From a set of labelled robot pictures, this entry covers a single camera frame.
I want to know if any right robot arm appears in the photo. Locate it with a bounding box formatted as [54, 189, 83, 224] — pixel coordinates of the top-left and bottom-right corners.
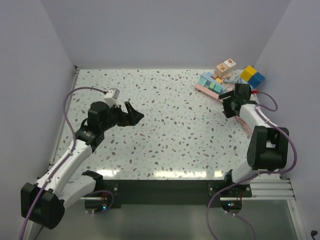
[218, 83, 289, 197]

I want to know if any peach cube socket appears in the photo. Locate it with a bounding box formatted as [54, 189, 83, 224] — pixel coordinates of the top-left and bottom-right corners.
[214, 58, 237, 78]

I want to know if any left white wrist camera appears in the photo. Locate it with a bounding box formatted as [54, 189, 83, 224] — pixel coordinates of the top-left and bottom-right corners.
[103, 88, 120, 108]

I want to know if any green plug adapter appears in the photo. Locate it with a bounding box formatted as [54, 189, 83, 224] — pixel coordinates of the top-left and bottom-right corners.
[208, 82, 217, 92]

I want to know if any yellow and blue cube socket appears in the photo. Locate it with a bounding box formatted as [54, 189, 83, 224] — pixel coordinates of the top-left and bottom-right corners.
[240, 65, 266, 89]

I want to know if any pink strip cord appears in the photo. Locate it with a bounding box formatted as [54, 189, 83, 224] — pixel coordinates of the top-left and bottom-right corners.
[234, 116, 253, 137]

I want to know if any peach socket coiled cord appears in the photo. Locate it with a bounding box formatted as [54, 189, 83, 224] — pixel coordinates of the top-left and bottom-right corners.
[223, 78, 237, 94]

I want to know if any pink power strip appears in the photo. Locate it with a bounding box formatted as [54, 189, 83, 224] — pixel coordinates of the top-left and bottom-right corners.
[194, 83, 222, 102]

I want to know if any aluminium frame rail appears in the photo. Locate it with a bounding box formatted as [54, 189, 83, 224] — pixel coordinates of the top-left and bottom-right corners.
[32, 177, 297, 201]

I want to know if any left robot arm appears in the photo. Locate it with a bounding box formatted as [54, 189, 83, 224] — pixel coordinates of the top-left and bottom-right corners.
[20, 101, 144, 230]

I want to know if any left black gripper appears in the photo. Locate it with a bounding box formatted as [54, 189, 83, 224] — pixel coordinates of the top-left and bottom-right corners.
[100, 101, 144, 132]

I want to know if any blue power strip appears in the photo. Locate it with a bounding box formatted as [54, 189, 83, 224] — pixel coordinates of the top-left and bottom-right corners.
[198, 72, 219, 88]

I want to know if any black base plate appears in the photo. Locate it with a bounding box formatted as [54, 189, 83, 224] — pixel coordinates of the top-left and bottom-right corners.
[74, 179, 253, 218]

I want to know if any teal plug adapter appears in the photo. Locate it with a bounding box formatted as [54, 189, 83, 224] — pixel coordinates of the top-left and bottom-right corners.
[198, 76, 212, 88]

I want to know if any light blue plug adapter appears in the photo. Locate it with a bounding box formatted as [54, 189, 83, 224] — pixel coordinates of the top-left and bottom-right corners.
[213, 84, 225, 95]

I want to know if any blue strip cord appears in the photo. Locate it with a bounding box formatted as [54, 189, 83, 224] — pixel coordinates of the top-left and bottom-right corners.
[231, 76, 255, 91]

